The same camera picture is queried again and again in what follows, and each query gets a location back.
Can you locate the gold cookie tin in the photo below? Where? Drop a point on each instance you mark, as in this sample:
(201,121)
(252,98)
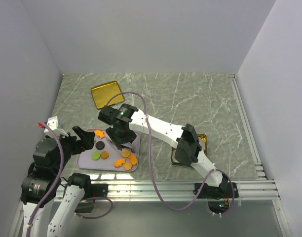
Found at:
(205,151)

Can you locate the white paper cup top-right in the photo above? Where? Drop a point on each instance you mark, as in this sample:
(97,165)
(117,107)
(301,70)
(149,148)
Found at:
(202,142)

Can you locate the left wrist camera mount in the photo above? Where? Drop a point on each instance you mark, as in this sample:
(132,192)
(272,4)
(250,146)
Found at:
(55,126)

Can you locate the gold tin lid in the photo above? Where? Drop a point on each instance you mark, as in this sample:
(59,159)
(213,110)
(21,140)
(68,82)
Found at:
(101,94)

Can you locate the orange fish cookie top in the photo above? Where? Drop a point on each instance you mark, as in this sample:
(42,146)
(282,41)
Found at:
(99,134)

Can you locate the orange fish cookie right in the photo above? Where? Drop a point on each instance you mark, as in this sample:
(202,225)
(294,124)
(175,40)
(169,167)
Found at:
(133,159)

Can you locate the aluminium rail frame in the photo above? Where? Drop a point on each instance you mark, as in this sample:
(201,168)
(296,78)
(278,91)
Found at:
(211,103)

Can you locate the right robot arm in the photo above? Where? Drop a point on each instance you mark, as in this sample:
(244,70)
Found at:
(184,139)

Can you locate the orange fish cookie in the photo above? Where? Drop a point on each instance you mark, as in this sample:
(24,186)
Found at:
(118,163)
(133,159)
(99,134)

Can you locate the metal tongs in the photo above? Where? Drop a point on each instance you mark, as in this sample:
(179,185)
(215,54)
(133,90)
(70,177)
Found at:
(121,147)

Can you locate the black sandwich cookie left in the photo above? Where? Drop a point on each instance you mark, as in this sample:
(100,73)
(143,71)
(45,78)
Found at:
(100,145)

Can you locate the orange leaf cookie bottom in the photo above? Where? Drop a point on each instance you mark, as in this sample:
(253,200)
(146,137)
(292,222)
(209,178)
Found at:
(127,166)

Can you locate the lilac plastic tray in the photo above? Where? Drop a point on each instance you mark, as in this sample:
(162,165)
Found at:
(84,160)

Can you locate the round waffle cookie lower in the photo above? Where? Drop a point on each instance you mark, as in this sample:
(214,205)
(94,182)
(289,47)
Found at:
(125,153)

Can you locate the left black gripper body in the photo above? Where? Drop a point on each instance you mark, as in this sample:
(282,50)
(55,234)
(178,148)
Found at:
(71,146)

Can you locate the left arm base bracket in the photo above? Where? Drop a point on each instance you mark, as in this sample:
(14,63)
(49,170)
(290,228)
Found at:
(96,190)

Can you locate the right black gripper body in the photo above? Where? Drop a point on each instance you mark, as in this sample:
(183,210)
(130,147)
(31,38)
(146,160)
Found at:
(119,137)

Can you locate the green macaron left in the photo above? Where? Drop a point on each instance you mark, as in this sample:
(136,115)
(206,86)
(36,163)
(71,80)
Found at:
(95,156)

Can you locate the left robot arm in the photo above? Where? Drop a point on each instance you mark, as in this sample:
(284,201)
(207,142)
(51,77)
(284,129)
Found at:
(44,178)

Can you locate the orange fish cookie bottom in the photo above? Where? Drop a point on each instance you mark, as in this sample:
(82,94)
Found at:
(118,163)

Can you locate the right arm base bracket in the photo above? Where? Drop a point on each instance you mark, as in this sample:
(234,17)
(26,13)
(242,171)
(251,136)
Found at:
(220,199)

